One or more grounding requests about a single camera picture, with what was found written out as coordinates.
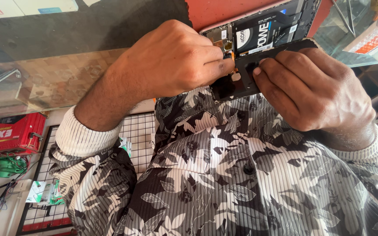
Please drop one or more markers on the grey leaf-print striped shirt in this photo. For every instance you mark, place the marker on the grey leaf-print striped shirt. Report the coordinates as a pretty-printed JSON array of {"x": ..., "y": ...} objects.
[{"x": 225, "y": 180}]

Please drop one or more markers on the opened pink-framed smartphone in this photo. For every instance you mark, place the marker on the opened pink-framed smartphone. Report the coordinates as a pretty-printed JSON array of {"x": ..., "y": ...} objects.
[{"x": 295, "y": 11}]

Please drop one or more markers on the black phone back cover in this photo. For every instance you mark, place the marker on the black phone back cover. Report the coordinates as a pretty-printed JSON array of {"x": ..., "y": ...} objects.
[{"x": 228, "y": 88}]

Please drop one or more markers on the white flat boxes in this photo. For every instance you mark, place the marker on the white flat boxes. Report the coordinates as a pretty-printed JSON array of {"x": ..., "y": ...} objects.
[{"x": 18, "y": 7}]

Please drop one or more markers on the person's left fingers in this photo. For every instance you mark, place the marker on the person's left fingers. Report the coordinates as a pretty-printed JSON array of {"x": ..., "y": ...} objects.
[{"x": 210, "y": 59}]

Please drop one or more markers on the person's left hand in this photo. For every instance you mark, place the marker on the person's left hand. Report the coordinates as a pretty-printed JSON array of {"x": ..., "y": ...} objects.
[{"x": 172, "y": 62}]

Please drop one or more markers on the black phone battery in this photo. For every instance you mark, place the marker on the black phone battery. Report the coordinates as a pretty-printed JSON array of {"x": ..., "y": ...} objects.
[{"x": 261, "y": 34}]

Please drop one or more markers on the metal tweezers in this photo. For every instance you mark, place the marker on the metal tweezers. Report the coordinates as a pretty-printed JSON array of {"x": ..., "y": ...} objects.
[{"x": 348, "y": 14}]

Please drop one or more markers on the green-white accessory packet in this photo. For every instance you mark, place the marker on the green-white accessory packet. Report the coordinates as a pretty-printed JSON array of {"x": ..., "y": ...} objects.
[{"x": 41, "y": 191}]

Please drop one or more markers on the glass display counter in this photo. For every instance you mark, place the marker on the glass display counter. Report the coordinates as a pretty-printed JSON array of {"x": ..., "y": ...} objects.
[{"x": 44, "y": 75}]

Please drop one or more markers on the white wall socket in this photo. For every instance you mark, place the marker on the white wall socket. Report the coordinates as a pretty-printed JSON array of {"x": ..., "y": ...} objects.
[{"x": 22, "y": 185}]

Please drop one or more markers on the red inverter battery box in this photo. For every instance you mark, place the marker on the red inverter battery box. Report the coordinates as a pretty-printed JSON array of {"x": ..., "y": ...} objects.
[{"x": 8, "y": 134}]

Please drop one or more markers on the red work mat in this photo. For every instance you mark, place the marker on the red work mat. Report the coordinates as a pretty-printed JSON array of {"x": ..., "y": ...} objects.
[{"x": 208, "y": 11}]

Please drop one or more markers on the person's right hand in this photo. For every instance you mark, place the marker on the person's right hand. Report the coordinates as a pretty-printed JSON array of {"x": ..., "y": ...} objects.
[{"x": 323, "y": 95}]

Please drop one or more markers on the small green-white packet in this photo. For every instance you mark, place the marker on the small green-white packet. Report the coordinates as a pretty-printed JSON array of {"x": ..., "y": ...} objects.
[{"x": 125, "y": 146}]

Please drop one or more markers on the person's right fingers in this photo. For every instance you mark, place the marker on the person's right fingers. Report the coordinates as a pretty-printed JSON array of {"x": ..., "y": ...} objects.
[{"x": 276, "y": 70}]

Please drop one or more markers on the white box with orange print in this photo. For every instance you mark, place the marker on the white box with orange print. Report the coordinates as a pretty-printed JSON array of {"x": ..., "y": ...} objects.
[{"x": 376, "y": 37}]

